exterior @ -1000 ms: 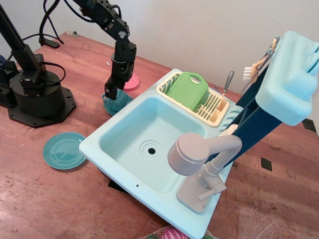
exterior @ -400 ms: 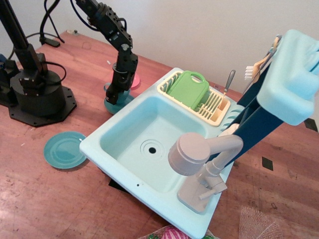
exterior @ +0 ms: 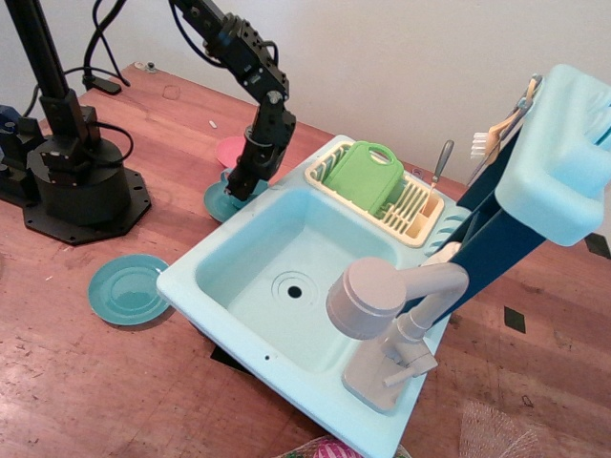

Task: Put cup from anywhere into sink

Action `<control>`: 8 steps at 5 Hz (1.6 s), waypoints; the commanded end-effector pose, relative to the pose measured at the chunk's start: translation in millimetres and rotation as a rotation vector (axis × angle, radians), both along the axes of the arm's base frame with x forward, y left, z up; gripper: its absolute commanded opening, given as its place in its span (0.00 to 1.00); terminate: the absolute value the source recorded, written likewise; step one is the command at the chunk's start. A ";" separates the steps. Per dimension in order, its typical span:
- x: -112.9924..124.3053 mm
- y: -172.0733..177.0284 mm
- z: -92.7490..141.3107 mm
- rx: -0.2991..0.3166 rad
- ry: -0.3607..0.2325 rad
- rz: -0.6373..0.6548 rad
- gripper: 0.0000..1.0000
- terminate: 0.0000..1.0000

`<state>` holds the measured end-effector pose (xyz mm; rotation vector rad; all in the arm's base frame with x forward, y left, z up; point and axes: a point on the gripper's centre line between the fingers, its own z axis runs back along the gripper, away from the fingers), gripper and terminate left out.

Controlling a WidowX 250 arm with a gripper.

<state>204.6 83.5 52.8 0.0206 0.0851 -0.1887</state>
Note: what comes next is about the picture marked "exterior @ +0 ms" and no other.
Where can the grey handled toy utensil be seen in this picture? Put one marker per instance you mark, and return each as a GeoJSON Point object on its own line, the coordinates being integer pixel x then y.
{"type": "Point", "coordinates": [443, 158]}

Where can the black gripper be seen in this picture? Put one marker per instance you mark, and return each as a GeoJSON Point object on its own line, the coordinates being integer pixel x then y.
{"type": "Point", "coordinates": [259, 161]}

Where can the green cutting board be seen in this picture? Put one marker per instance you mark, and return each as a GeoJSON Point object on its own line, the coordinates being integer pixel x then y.
{"type": "Point", "coordinates": [365, 175]}

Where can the grey toy faucet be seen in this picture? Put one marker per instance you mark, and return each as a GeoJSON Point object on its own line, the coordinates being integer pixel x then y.
{"type": "Point", "coordinates": [390, 311]}

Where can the small teal saucer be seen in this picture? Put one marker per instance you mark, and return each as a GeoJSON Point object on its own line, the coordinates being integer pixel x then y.
{"type": "Point", "coordinates": [220, 205]}

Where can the light blue toy sink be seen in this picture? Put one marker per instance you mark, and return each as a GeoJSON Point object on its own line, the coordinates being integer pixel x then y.
{"type": "Point", "coordinates": [257, 287]}

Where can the cream dish rack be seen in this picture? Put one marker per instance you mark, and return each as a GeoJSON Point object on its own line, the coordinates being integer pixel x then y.
{"type": "Point", "coordinates": [409, 213]}

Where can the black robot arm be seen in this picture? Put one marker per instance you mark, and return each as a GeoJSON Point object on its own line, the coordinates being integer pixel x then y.
{"type": "Point", "coordinates": [230, 43]}

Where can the black cable clamp mount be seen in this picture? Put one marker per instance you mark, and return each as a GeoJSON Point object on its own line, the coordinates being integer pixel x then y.
{"type": "Point", "coordinates": [109, 82]}

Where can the white bristle dish brush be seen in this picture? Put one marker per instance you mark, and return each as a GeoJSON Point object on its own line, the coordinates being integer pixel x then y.
{"type": "Point", "coordinates": [487, 145]}

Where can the dark blue shelf post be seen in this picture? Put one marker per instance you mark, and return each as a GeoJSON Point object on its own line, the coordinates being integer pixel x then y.
{"type": "Point", "coordinates": [492, 241]}

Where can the light blue sink shelf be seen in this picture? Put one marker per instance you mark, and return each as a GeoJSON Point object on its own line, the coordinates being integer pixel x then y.
{"type": "Point", "coordinates": [555, 178]}

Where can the large teal plate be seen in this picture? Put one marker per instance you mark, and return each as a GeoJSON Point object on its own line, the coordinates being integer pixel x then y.
{"type": "Point", "coordinates": [124, 291]}

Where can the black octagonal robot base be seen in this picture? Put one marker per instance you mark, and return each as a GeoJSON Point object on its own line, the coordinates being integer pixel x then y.
{"type": "Point", "coordinates": [107, 205]}

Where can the pink mesh ball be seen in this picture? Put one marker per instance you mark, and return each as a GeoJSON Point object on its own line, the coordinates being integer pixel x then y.
{"type": "Point", "coordinates": [323, 447]}

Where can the pink toy plate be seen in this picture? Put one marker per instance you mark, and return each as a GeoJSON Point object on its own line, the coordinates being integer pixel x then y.
{"type": "Point", "coordinates": [228, 150]}

